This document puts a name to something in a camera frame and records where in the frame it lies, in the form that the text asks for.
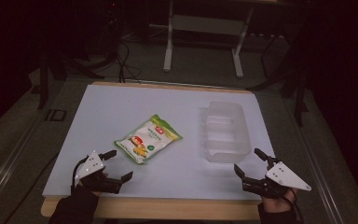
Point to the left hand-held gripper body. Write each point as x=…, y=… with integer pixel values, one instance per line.
x=90, y=165

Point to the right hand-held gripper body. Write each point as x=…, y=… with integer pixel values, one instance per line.
x=284, y=177

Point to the clear plastic container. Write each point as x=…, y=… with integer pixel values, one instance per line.
x=227, y=133

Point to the white and green snack packet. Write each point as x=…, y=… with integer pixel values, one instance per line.
x=147, y=140

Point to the person's right hand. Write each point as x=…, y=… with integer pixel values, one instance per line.
x=279, y=204

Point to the person's left hand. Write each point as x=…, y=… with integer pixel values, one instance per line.
x=97, y=193

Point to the white table mat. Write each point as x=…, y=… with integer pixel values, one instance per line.
x=167, y=180

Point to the wooden table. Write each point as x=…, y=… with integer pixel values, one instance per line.
x=167, y=209

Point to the black metal stand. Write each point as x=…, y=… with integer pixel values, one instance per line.
x=298, y=93
x=45, y=81

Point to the grey metal floor rail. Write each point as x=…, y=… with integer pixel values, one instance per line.
x=320, y=174
x=9, y=168

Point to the black rectangular floor bracket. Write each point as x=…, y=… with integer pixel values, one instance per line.
x=56, y=115

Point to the white metal stand frame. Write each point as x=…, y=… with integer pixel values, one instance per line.
x=205, y=25

